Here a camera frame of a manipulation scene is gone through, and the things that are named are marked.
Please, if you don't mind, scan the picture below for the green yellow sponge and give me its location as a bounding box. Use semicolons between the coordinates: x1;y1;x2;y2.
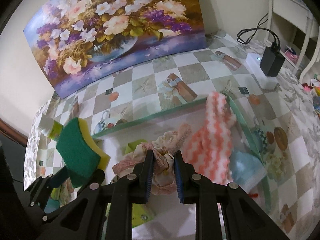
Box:
56;118;111;188

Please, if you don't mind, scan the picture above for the pink floral fabric pouch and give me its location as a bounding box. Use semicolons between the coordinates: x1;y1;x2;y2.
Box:
112;124;191;196

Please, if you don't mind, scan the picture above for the pink white fluffy towel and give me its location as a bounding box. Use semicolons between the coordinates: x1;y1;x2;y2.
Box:
183;92;237;185

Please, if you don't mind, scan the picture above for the teal tissue pack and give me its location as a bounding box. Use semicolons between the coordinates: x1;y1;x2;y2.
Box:
44;187;61;213

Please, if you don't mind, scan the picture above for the green tissue pack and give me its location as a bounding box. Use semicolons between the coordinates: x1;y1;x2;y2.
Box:
132;204;155;228

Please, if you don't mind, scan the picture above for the light blue cloth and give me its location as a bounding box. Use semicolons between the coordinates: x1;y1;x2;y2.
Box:
229;150;267;193

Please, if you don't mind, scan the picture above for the white bottle green label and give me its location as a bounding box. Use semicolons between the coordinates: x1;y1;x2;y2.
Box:
36;114;63;142

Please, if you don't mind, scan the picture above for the green cloth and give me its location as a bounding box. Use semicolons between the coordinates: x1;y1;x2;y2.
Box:
124;139;148;155

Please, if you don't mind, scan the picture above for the white teal-rimmed tray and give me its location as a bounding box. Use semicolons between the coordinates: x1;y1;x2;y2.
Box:
91;92;272;240

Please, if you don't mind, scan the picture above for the checkered patterned tablecloth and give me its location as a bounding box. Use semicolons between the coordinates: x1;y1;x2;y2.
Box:
36;31;319;239

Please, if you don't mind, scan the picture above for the white power strip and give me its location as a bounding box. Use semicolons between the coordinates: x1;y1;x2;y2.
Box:
245;53;278;90

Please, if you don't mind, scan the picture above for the black power adapter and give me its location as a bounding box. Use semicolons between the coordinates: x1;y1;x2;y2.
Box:
260;47;285;77

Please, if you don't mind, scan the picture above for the floral canvas painting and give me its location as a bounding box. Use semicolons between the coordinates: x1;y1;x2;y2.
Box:
23;0;206;98

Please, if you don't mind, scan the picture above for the white chair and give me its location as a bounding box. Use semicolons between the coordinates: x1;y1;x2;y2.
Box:
267;0;319;83

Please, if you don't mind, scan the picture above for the black cable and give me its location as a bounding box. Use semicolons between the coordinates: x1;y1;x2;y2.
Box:
236;12;282;51

